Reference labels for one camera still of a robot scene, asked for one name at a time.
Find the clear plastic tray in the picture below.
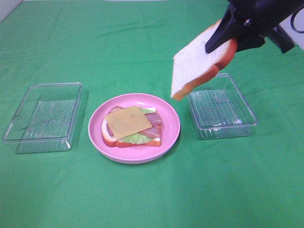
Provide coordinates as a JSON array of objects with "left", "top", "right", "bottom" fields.
[
  {"left": 187, "top": 73, "right": 258, "bottom": 140},
  {"left": 2, "top": 83, "right": 83, "bottom": 154}
]

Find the left clear plastic tray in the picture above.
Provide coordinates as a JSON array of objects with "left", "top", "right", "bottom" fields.
[{"left": 2, "top": 83, "right": 83, "bottom": 154}]

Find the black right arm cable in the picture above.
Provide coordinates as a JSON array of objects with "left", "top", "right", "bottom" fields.
[{"left": 290, "top": 7, "right": 304, "bottom": 34}]

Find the green table cloth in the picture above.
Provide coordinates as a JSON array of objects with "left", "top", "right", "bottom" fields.
[{"left": 0, "top": 0, "right": 304, "bottom": 228}]

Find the right clear plastic tray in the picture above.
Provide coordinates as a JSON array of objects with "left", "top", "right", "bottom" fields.
[{"left": 187, "top": 73, "right": 258, "bottom": 140}]

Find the green lettuce leaf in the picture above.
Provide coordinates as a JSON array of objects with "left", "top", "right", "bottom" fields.
[{"left": 120, "top": 107, "right": 159, "bottom": 144}]

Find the bread slice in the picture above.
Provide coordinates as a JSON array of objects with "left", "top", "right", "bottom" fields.
[
  {"left": 171, "top": 20, "right": 238, "bottom": 101},
  {"left": 101, "top": 128, "right": 162, "bottom": 148}
]

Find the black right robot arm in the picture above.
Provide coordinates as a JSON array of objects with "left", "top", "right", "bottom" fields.
[{"left": 205, "top": 0, "right": 304, "bottom": 53}]

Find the pink round plate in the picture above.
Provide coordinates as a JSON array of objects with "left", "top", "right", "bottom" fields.
[{"left": 88, "top": 93, "right": 181, "bottom": 164}]

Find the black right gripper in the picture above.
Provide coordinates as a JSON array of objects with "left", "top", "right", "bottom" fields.
[{"left": 205, "top": 0, "right": 295, "bottom": 54}]

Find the yellow cheese slice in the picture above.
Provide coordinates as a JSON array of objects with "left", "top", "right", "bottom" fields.
[{"left": 105, "top": 106, "right": 152, "bottom": 139}]

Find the bacon strip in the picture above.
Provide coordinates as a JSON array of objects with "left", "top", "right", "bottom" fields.
[
  {"left": 102, "top": 106, "right": 162, "bottom": 139},
  {"left": 144, "top": 112, "right": 162, "bottom": 127}
]

